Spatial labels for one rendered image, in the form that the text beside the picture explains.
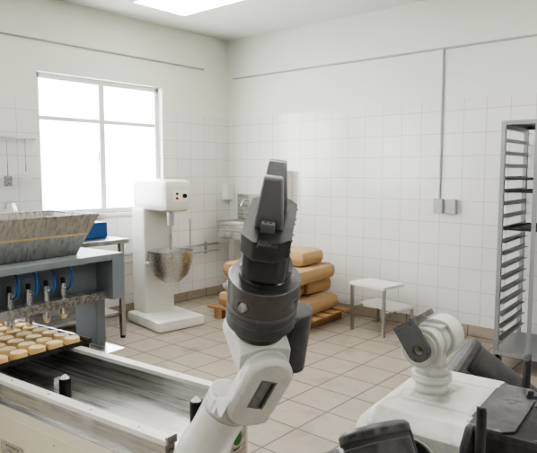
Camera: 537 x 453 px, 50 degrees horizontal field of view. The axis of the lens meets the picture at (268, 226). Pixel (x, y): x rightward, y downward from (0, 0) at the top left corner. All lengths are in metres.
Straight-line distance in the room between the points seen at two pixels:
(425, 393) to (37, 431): 1.03
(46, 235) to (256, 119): 5.03
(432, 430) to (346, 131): 5.25
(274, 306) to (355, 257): 5.32
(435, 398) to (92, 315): 1.48
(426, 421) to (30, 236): 1.37
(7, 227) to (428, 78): 4.42
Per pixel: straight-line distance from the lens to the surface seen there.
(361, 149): 5.90
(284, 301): 0.68
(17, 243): 1.91
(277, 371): 0.73
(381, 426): 0.78
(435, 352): 0.92
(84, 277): 2.10
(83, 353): 1.95
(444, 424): 0.89
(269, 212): 0.63
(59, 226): 1.96
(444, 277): 5.56
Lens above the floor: 1.46
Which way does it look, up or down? 5 degrees down
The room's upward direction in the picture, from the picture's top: straight up
